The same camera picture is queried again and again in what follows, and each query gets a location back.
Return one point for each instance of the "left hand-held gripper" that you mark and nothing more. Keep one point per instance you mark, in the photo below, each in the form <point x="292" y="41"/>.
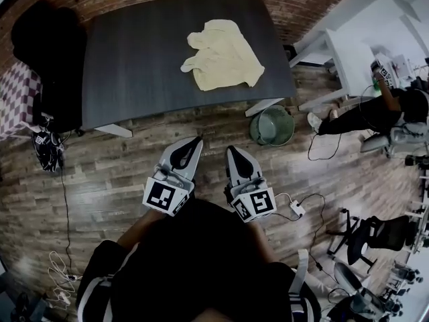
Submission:
<point x="164" y="196"/>

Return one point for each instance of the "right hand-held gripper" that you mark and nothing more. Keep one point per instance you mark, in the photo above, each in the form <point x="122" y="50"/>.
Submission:
<point x="258" y="205"/>

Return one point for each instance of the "green wire waste basket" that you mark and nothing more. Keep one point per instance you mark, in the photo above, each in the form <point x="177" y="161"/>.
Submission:
<point x="275" y="126"/>

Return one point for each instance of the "cream yellow clothes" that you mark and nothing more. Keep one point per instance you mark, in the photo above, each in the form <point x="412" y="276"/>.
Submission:
<point x="224" y="55"/>

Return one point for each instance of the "person's right forearm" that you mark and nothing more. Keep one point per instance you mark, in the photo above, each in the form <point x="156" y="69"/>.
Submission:
<point x="259" y="241"/>

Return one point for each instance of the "person's left forearm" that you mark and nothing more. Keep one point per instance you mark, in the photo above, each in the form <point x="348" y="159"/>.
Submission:
<point x="140" y="228"/>

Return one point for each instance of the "white power adapter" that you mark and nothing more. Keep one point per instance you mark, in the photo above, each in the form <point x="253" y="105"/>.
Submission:
<point x="297" y="209"/>

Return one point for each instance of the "white table leg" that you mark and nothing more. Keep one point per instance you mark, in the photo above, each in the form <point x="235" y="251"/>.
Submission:
<point x="264" y="106"/>
<point x="115" y="130"/>

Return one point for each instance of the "person's black shirt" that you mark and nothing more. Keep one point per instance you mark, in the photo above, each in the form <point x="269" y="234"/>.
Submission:
<point x="201" y="267"/>

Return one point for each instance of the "black mesh office chair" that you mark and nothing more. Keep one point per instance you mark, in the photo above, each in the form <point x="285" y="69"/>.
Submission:
<point x="375" y="237"/>

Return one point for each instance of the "grey office chair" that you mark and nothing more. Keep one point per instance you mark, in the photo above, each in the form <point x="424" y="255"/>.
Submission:
<point x="348" y="277"/>

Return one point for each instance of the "white desk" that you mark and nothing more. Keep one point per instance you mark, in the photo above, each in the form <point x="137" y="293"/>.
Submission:
<point x="348" y="62"/>

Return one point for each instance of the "small green item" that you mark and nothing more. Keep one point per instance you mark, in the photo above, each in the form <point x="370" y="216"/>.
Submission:
<point x="377" y="87"/>

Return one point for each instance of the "black equipment stand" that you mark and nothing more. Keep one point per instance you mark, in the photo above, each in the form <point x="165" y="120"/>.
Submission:
<point x="23" y="309"/>

